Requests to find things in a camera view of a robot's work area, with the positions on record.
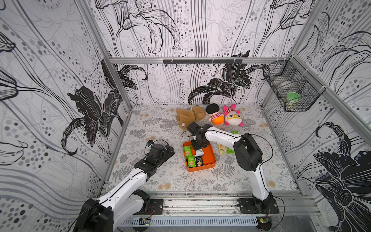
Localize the white pink owl plush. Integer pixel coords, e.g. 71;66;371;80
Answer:
222;104;243;126

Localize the brown teddy bear plush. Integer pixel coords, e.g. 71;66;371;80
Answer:
175;105;206;131

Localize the white slotted cable duct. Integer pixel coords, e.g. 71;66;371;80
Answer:
119;216;258;227

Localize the aluminium front rail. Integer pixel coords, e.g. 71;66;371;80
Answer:
148;191;320;217

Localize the white cookie packet in box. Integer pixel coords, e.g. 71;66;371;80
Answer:
194;149;204;157

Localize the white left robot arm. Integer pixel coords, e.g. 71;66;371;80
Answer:
68;140;175;232

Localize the cream cookie packet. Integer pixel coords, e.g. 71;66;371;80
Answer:
218;144;228;155

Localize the green cookie packet in box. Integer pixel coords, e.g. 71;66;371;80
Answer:
186;156;196;168
183;146;192;157

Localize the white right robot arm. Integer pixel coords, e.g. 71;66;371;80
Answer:
187;122;273;209

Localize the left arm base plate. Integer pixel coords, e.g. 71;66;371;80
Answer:
135;199;164;216

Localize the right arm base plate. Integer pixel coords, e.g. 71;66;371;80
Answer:
237;198;280;215

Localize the green lidded cup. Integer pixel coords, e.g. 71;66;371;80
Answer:
285;92;301;111

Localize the black cookie packet in box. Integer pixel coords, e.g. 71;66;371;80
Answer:
195;156;204;167

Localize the orange pink black-haired doll plush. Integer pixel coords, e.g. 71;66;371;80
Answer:
205;103;224;125

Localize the black wire wall basket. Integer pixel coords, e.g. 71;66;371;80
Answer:
263;61;325;112

